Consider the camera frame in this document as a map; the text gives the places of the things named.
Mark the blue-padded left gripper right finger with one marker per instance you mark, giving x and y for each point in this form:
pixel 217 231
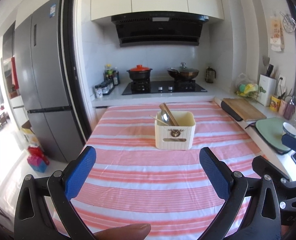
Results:
pixel 232 189

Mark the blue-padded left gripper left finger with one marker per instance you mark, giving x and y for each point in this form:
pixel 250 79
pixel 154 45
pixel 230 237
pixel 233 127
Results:
pixel 66 186

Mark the steel spoon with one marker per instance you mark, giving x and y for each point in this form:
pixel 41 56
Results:
pixel 165 117

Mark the wooden chopstick crossing spoon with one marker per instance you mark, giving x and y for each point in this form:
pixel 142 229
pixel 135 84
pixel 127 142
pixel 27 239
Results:
pixel 167 116

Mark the wooden chopstick bundle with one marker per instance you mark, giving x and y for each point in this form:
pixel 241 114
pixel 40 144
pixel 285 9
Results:
pixel 172 118

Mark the operator left hand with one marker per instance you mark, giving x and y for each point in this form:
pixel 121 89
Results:
pixel 128 232

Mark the red pink boxes on floor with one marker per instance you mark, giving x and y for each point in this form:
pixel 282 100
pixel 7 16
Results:
pixel 37 160

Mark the green dish mat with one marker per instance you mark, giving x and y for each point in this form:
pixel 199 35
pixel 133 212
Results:
pixel 271 130

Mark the wooden cutting board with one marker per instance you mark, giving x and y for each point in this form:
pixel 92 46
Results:
pixel 244 109

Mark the white blue bowl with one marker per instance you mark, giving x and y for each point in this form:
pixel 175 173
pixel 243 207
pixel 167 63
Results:
pixel 289 129

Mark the cream ribbed utensil holder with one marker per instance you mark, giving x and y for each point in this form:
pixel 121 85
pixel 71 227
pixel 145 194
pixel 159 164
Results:
pixel 175 137

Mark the pink white striped tablecloth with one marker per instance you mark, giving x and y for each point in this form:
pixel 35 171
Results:
pixel 134 182

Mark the yellow snack packet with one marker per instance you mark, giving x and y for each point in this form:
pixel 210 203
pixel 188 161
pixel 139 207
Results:
pixel 274 103

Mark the white knife block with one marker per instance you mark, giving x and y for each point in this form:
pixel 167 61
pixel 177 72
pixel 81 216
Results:
pixel 267 87

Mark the white jar with pattern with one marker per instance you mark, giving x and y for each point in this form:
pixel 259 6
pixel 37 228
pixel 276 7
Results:
pixel 98 91

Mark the bag of sponges rack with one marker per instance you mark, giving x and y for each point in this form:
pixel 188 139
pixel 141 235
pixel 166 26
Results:
pixel 246 88

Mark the spice jar rack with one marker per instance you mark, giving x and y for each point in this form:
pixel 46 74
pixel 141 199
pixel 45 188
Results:
pixel 107 87

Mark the dark french press jug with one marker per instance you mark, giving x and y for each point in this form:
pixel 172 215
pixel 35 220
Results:
pixel 210 75

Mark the condiment bottles cluster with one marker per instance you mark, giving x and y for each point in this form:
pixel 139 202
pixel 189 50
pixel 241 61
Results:
pixel 112 73

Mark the black gas cooktop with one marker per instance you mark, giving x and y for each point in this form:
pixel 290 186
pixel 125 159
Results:
pixel 159 87

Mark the black wok with glass lid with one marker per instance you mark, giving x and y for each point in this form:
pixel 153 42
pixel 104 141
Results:
pixel 183 73

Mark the black clay pot orange lid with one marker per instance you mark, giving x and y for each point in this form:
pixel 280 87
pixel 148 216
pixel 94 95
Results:
pixel 139 73

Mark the grey steel refrigerator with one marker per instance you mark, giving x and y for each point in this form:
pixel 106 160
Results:
pixel 35 46

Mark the black range hood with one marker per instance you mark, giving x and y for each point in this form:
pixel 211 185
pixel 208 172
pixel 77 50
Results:
pixel 159 27

